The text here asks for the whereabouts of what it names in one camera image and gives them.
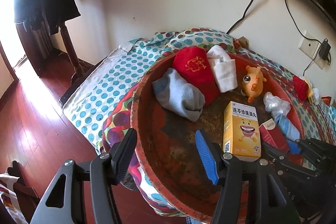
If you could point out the plain red sock bundle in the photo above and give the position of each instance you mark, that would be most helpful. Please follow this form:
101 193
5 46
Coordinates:
301 88

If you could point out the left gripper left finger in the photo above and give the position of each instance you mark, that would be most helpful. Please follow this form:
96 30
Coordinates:
64 201

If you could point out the dark wooden coat stand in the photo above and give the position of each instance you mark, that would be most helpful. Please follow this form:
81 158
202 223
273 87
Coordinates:
71 53

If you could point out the black power adapter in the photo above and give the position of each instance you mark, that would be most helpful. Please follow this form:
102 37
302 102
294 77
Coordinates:
324 51

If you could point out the small red candy wrapper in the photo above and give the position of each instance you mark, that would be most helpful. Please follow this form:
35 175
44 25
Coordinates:
241 42

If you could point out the yellow medicine box cartoon face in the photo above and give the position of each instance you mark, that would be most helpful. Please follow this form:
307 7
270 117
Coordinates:
241 135

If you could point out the polka dot bed sheet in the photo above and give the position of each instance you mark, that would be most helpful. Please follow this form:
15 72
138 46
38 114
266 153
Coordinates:
100 106

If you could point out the red embroidered sock bundle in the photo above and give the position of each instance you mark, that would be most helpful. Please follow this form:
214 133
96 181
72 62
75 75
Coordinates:
192 65

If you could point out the light blue sock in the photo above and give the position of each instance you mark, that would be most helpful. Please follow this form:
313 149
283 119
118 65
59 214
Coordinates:
287 128

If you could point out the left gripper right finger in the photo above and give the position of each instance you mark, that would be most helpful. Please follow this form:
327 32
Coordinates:
267 199

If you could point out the white sock bundle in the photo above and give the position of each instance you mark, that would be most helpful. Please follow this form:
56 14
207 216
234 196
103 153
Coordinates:
223 68

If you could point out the round red metal tray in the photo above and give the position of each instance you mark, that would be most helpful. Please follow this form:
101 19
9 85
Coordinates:
166 148

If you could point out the orange rubber toy animal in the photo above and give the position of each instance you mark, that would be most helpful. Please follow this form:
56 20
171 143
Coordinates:
253 83

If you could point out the white wall socket plate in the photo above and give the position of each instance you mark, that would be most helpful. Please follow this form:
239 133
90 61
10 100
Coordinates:
310 46

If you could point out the red snack packet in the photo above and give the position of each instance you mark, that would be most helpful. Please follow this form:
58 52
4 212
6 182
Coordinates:
328 100

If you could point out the yellow white medicine box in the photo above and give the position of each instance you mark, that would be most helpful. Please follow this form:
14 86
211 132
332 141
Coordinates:
311 95

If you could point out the grey blue sock bundle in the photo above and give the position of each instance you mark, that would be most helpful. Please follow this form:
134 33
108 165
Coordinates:
174 93

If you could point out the clear plastic bag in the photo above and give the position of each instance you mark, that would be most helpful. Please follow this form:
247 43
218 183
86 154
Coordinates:
275 105

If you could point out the red Marubi box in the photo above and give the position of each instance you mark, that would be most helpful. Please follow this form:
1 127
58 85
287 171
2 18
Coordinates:
272 135

